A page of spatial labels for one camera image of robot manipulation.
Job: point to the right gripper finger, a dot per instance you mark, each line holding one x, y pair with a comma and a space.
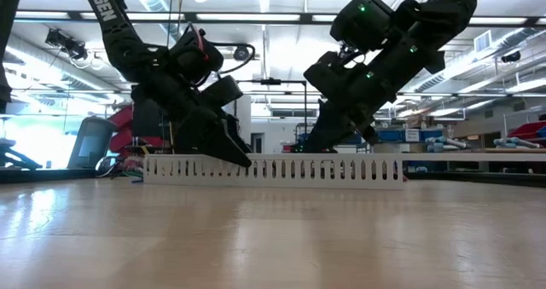
328, 131

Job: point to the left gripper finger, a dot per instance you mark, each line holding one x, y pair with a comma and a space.
239, 131
230, 150

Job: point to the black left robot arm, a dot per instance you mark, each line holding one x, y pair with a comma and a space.
128, 54

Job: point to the rack with blue bins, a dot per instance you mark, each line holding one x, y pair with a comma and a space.
388, 135

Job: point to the black monitor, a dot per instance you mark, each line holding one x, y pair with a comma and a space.
147, 129

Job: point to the red tool cart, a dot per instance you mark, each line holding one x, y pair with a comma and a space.
121, 123

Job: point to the grey tube with blue caps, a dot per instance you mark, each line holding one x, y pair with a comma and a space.
448, 143
516, 143

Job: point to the grey tilted screen panel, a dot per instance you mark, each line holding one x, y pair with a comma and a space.
91, 144

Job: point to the ceiling light strip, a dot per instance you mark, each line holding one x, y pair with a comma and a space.
247, 17

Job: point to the ceiling air vent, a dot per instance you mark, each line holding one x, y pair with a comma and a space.
483, 42

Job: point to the wooden workbench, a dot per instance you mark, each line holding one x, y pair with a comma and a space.
512, 150

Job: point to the black ceiling-mounted device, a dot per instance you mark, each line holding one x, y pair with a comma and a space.
66, 44

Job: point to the red storage bin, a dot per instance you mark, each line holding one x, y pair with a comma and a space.
529, 131

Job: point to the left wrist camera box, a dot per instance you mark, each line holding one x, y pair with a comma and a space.
224, 90

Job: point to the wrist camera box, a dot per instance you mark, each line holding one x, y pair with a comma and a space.
322, 71
224, 90

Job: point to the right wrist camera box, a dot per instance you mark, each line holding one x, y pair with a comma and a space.
322, 71

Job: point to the black frame stand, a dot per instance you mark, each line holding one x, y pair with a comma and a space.
271, 82

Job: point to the black ceiling camera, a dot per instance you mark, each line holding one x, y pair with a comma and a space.
241, 52

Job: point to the black wall camera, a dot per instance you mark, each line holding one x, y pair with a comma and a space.
511, 56

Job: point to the black table edge rail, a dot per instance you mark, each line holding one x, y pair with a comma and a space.
42, 175

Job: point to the silver ceiling air duct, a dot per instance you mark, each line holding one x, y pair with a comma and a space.
518, 37

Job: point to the black base bracket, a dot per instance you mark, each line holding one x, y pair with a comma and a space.
13, 157

